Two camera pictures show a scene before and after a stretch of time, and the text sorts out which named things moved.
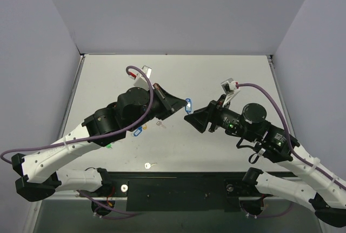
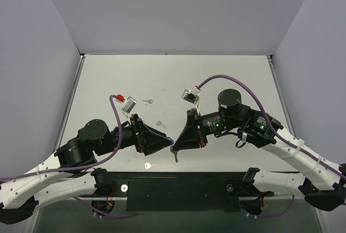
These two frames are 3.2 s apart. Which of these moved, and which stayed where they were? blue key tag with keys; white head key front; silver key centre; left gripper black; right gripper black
Moved: blue key tag with keys; right gripper black; left gripper black
Stayed: silver key centre; white head key front
